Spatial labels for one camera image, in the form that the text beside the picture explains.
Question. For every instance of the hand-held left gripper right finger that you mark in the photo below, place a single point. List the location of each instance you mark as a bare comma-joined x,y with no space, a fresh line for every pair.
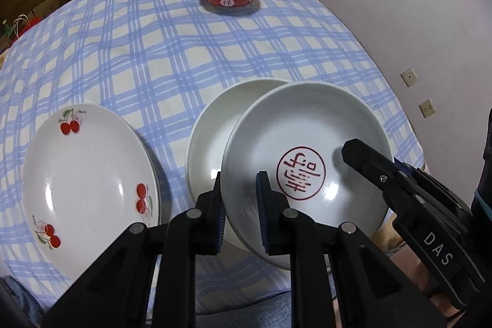
263,212

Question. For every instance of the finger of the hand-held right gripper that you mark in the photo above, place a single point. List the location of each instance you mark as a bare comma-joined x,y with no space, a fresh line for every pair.
401,167
365,159

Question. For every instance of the small red bowl with seal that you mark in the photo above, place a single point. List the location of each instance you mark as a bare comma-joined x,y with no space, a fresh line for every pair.
307,128

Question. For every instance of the large white bowl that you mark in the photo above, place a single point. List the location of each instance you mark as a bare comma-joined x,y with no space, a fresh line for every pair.
211,143

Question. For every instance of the white cherry print plate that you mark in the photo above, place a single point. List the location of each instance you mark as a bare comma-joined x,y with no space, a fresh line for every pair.
88,178

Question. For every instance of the blue checked cloth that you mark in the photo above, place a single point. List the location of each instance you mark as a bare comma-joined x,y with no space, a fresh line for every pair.
153,55

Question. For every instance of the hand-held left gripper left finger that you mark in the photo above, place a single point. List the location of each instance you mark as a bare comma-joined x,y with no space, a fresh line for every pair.
220,232

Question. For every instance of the red paper bag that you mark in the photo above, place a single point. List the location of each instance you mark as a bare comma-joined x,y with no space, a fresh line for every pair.
35,20

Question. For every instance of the beige wall socket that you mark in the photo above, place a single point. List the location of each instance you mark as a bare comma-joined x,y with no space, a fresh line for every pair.
408,76
427,107

